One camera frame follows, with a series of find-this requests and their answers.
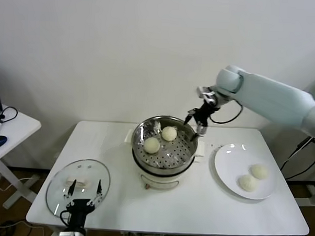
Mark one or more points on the white side desk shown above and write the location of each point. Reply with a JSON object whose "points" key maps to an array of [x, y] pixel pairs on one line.
{"points": [[21, 125]]}

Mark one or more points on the glass pot lid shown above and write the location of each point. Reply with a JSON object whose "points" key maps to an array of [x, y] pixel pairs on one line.
{"points": [[102, 173]]}

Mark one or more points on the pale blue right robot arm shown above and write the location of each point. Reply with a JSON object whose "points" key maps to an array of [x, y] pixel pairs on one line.
{"points": [[265, 94]]}

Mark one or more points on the white electric cooking pot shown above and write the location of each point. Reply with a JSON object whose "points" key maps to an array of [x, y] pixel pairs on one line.
{"points": [[160, 182]]}

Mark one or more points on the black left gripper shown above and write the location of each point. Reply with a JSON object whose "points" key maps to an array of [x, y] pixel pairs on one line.
{"points": [[79, 208]]}

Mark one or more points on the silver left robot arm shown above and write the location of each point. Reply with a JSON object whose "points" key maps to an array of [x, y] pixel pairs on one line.
{"points": [[72, 234]]}

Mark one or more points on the stainless steel steamer basket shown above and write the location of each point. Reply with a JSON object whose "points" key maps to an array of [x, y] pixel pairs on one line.
{"points": [[141, 133]]}

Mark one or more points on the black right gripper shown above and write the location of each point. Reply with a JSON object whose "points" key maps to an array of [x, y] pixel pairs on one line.
{"points": [[204, 113]]}

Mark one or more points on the white round plate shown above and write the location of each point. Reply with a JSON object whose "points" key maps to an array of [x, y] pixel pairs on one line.
{"points": [[231, 157]]}

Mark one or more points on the white steamed baozi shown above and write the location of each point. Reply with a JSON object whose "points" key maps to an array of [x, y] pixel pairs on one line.
{"points": [[151, 145], [168, 133], [247, 182], [259, 171]]}

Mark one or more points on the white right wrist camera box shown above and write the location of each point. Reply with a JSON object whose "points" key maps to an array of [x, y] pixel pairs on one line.
{"points": [[204, 91]]}

